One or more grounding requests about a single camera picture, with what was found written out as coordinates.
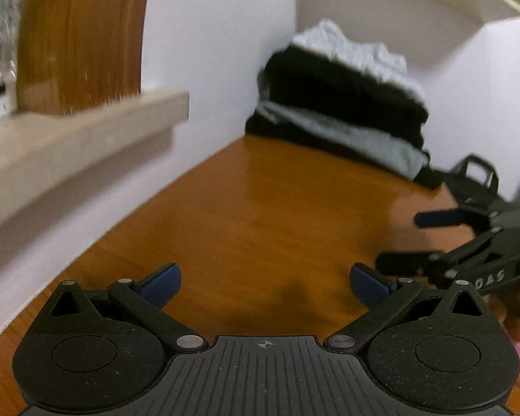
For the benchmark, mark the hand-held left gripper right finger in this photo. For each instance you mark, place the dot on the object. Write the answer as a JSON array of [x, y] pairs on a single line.
[[365, 286]]

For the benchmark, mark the person's right hand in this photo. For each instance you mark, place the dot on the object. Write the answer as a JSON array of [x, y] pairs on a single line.
[[515, 323]]

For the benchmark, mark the wooden window frame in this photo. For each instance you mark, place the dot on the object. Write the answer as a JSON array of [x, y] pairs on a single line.
[[82, 39]]

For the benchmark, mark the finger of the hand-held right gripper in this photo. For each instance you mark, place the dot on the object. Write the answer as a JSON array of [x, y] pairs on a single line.
[[435, 219], [403, 262]]

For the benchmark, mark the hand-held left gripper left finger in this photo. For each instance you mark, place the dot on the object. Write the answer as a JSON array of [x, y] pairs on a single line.
[[164, 284]]

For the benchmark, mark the thick black folded garment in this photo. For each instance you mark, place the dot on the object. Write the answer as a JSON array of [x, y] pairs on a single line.
[[342, 95]]

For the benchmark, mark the grey folded garment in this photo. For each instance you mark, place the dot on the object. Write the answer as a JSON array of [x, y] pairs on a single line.
[[351, 138]]

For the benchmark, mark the thin black folded garment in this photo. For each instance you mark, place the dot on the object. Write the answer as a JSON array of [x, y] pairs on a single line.
[[277, 132]]

